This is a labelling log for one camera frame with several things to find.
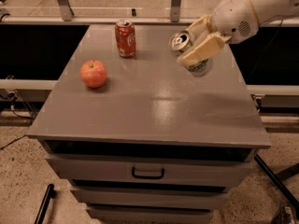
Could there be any black bar on floor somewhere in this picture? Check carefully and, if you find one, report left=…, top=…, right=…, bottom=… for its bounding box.
left=34, top=183, right=56, bottom=224

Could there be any metal window post left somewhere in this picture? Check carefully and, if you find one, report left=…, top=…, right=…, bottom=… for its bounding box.
left=57, top=0, right=74, bottom=21

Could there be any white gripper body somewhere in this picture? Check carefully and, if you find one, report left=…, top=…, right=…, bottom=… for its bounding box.
left=210, top=0, right=260, bottom=44

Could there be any orange soda can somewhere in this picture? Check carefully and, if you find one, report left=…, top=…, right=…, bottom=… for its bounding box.
left=115, top=20, right=136, bottom=58

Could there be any metal window post middle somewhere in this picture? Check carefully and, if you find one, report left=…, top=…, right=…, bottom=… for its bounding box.
left=170, top=0, right=181, bottom=22

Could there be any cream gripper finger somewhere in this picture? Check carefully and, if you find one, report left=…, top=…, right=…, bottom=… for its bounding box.
left=177, top=33, right=225, bottom=67
left=186, top=15, right=213, bottom=41

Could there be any metal window post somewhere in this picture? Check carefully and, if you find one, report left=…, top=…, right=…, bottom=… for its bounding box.
left=57, top=0, right=74, bottom=21
left=170, top=0, right=181, bottom=22

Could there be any grey drawer cabinet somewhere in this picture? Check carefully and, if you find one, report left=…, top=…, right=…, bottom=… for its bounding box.
left=28, top=24, right=271, bottom=224

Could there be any black drawer handle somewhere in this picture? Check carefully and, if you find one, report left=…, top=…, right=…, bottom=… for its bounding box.
left=131, top=167, right=164, bottom=180

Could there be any black metal stand leg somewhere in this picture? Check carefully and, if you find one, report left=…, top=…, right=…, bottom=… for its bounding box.
left=254, top=155, right=299, bottom=216

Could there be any white green 7up can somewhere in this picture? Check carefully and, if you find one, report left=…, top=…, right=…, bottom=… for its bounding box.
left=168, top=29, right=215, bottom=78

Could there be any black cable on floor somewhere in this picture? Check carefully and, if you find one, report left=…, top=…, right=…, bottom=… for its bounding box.
left=0, top=91, right=36, bottom=151

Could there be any red apple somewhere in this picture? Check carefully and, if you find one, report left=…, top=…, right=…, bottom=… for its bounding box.
left=79, top=60, right=107, bottom=89

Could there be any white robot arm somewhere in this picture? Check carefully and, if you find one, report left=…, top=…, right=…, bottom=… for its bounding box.
left=177, top=0, right=299, bottom=67

